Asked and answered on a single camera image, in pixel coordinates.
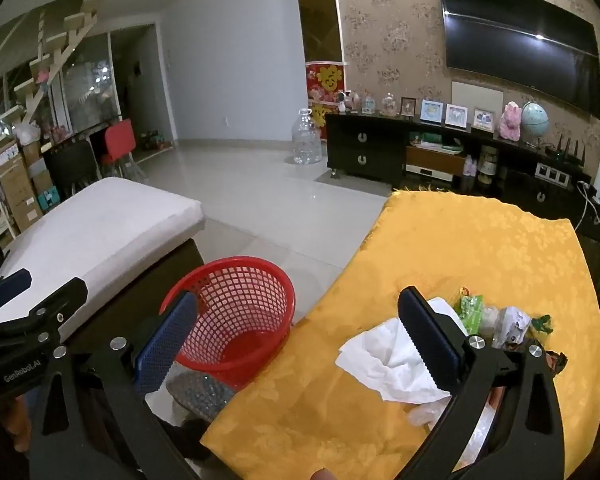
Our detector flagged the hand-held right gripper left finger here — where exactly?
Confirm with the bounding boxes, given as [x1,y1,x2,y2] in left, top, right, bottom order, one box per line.
[28,291,203,480]

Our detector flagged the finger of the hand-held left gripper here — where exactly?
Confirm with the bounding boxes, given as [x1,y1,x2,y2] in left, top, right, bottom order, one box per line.
[0,277,89,348]
[0,268,33,311]

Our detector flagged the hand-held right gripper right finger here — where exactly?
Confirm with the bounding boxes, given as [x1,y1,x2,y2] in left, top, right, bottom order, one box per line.
[397,286,566,480]

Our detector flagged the white tissue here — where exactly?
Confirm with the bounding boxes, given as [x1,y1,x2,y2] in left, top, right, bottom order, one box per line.
[335,297,468,405]

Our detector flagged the green snack packet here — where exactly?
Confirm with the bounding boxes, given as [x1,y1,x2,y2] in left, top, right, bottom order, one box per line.
[455,287,486,333]

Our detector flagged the clear plastic bag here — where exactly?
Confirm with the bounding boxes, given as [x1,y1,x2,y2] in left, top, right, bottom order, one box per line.
[407,395,501,471]

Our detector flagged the white wrapper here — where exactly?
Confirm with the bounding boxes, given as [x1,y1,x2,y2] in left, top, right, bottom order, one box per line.
[490,306,532,351]

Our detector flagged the red mesh basket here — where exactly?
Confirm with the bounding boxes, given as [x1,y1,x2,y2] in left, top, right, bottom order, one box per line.
[159,256,297,391]

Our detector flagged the grey woven floor mat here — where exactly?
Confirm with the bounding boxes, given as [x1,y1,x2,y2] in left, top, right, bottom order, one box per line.
[166,371,237,423]

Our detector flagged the white cushioned bench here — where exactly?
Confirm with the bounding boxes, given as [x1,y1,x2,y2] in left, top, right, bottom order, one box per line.
[0,176,206,341]

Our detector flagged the stack of cardboard boxes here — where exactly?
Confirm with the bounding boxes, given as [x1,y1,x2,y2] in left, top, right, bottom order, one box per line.
[0,137,61,231]

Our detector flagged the yellow tablecloth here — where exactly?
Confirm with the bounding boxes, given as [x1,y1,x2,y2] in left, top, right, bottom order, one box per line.
[200,190,600,480]

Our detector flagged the black chair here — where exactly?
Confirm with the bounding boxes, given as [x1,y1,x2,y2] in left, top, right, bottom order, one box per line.
[42,137,103,196]

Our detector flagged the white plastic bag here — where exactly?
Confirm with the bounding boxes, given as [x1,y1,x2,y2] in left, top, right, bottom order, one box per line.
[12,122,42,147]

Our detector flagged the red chair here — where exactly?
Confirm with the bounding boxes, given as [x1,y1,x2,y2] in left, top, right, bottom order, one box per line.
[100,119,146,181]

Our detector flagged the wooden drawer unit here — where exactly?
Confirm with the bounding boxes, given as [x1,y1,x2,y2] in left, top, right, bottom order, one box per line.
[405,146,453,181]

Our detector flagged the colourful floor toys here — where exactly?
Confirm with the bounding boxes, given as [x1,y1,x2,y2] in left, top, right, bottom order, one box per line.
[139,130,173,151]

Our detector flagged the labelled jar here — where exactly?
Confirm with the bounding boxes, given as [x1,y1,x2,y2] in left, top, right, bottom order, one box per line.
[479,145,498,183]

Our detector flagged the green box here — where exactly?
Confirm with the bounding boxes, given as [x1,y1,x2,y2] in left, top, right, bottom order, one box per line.
[410,131,463,153]

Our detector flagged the black TV cabinet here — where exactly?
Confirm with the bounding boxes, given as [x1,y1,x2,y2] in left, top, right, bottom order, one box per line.
[324,110,600,261]

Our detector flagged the glass sliding door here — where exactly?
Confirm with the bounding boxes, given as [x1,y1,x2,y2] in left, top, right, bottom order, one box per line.
[60,30,116,131]

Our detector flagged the white socket panel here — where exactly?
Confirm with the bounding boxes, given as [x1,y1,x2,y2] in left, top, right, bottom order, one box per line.
[535,162,573,183]

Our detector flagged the black router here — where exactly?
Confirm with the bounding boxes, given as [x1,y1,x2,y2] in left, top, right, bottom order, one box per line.
[545,136,588,166]

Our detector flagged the clear water bottle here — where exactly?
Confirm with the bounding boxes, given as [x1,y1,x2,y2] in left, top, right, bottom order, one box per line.
[290,107,323,166]

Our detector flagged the pink plush toy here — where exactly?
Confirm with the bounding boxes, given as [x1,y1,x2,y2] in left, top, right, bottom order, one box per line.
[500,101,525,141]

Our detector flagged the wooden staircase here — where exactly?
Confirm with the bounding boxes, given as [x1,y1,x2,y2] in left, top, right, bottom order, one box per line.
[0,0,106,241]

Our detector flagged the light blue globe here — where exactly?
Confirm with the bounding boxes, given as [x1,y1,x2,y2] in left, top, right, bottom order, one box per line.
[521,101,551,148]

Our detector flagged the red festive poster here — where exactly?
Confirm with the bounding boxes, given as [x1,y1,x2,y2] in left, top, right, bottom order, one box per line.
[305,61,345,140]

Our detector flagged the black television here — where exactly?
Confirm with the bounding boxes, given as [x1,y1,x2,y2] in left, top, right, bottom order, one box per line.
[435,0,600,120]

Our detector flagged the white cable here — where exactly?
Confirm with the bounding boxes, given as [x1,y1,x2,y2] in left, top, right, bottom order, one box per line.
[575,180,600,228]

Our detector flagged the beige wall panel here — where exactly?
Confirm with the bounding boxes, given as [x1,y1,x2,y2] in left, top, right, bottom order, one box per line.
[451,80,504,111]

